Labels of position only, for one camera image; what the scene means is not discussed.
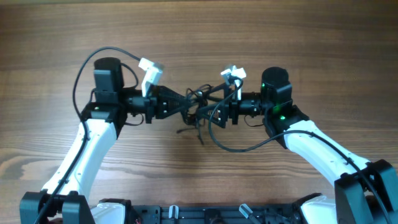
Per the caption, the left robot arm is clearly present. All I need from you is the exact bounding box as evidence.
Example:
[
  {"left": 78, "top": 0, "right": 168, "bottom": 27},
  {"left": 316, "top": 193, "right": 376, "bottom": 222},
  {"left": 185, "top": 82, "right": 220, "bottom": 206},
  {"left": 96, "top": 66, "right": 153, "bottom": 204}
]
[{"left": 19, "top": 57, "right": 191, "bottom": 223}]

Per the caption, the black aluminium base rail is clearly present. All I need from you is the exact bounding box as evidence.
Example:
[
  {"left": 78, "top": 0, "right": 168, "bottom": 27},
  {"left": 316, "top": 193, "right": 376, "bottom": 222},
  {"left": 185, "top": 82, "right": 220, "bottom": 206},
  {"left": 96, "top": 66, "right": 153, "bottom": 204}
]
[{"left": 90, "top": 203, "right": 312, "bottom": 224}]

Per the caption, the black camera cable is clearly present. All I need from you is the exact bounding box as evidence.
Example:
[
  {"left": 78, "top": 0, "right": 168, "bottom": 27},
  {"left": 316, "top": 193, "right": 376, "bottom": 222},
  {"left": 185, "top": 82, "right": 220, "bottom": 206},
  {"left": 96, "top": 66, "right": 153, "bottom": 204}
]
[
  {"left": 207, "top": 77, "right": 392, "bottom": 224},
  {"left": 32, "top": 46, "right": 142, "bottom": 224}
]

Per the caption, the right black camera cable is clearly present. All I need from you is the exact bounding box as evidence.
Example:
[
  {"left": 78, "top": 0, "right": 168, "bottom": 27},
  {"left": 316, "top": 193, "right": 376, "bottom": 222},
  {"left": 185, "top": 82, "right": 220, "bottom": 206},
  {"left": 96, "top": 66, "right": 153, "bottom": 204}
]
[{"left": 207, "top": 77, "right": 392, "bottom": 224}]

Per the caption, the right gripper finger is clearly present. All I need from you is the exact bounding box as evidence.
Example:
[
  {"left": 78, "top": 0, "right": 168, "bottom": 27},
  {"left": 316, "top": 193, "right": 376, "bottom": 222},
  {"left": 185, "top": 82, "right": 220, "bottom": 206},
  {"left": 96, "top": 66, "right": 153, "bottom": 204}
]
[
  {"left": 196, "top": 103, "right": 229, "bottom": 128},
  {"left": 206, "top": 83, "right": 231, "bottom": 101}
]

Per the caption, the left black camera cable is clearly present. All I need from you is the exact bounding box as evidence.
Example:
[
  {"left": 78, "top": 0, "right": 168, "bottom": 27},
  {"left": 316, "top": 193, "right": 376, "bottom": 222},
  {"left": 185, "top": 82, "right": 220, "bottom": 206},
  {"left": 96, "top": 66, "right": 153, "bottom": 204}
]
[{"left": 32, "top": 46, "right": 142, "bottom": 224}]

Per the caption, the black cable bundle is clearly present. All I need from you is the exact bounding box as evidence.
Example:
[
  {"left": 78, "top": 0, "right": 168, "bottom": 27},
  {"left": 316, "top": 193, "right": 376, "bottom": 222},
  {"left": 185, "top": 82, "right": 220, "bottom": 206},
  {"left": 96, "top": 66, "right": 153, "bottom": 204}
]
[{"left": 176, "top": 83, "right": 218, "bottom": 146}]

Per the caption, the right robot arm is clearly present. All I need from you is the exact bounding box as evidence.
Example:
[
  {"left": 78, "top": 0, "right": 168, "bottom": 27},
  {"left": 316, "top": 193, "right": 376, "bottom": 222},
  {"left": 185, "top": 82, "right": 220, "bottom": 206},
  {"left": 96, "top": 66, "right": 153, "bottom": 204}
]
[{"left": 196, "top": 66, "right": 397, "bottom": 223}]

